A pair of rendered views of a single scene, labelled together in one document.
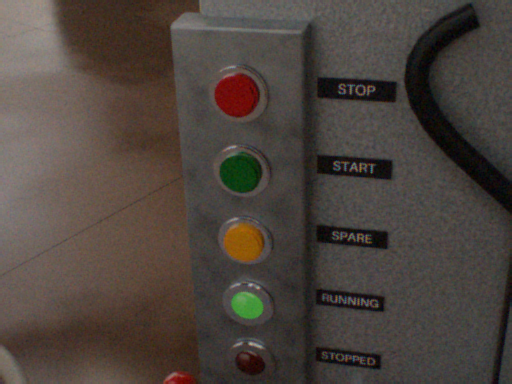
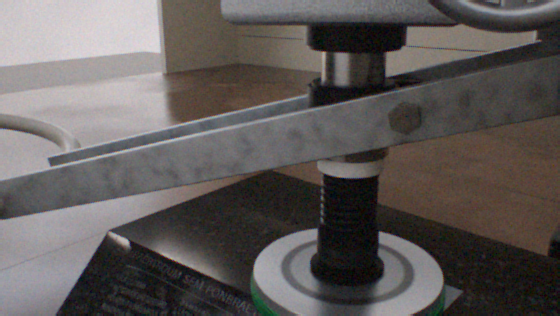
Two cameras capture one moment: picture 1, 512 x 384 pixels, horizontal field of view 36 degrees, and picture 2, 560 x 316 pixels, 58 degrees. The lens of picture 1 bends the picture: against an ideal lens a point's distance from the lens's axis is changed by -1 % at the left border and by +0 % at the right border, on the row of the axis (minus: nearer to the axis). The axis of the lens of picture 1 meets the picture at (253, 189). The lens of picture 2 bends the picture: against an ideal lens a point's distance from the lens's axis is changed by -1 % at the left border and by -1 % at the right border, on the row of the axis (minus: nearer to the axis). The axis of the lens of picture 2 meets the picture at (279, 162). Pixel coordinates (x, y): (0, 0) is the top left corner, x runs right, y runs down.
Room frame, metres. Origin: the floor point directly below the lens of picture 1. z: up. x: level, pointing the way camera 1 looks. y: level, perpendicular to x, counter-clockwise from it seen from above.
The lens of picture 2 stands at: (0.02, -0.03, 1.19)
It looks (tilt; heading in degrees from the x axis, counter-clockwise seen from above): 18 degrees down; 2
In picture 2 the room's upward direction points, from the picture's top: 1 degrees counter-clockwise
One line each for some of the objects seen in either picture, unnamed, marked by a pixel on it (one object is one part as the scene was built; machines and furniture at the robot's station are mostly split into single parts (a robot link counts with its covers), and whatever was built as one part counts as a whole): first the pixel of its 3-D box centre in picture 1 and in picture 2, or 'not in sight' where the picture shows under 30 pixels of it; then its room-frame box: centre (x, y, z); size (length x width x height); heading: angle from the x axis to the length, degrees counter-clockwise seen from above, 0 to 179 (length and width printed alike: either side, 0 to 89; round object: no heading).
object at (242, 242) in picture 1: (244, 241); not in sight; (0.43, 0.01, 1.41); 0.03 x 0.01 x 0.03; 75
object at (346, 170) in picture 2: not in sight; (350, 151); (0.54, -0.09, 1.03); 0.07 x 0.07 x 0.04
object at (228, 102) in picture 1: (237, 94); not in sight; (0.43, 0.01, 1.52); 0.03 x 0.01 x 0.03; 75
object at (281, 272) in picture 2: not in sight; (346, 271); (0.54, -0.09, 0.89); 0.21 x 0.21 x 0.01
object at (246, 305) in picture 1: (248, 303); not in sight; (0.44, 0.01, 1.36); 0.02 x 0.01 x 0.02; 75
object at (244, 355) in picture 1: (250, 360); not in sight; (0.44, 0.01, 1.31); 0.02 x 0.01 x 0.02; 75
